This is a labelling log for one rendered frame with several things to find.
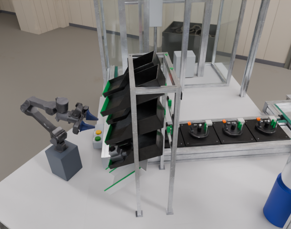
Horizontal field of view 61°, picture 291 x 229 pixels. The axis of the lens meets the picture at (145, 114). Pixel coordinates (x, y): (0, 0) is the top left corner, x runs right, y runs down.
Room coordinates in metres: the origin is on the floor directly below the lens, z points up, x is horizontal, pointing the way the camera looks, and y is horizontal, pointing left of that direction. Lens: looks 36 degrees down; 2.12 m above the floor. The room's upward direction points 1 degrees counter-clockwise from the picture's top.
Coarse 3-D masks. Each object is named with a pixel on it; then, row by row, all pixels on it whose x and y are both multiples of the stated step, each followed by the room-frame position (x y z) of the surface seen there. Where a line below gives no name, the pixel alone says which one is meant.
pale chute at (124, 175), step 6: (144, 162) 0.89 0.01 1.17; (114, 168) 0.96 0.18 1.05; (120, 168) 0.95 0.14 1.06; (126, 168) 0.95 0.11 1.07; (132, 168) 0.91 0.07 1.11; (144, 168) 0.85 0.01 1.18; (114, 174) 0.96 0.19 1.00; (120, 174) 0.93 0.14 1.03; (126, 174) 0.90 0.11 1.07; (132, 174) 0.82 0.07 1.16; (114, 180) 0.92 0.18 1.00; (120, 180) 0.83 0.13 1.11; (126, 180) 0.82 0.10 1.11; (132, 180) 0.82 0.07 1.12; (114, 186) 0.83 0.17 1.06; (120, 186) 0.83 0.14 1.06; (108, 192) 0.83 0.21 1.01; (114, 192) 0.83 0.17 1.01
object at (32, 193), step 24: (24, 168) 1.15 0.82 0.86; (48, 168) 1.15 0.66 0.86; (0, 192) 0.96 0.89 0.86; (24, 192) 0.96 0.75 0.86; (48, 192) 0.95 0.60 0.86; (72, 192) 0.95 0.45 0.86; (0, 216) 0.80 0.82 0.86; (24, 216) 0.80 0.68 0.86; (48, 216) 0.79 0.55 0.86; (72, 216) 0.79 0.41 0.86
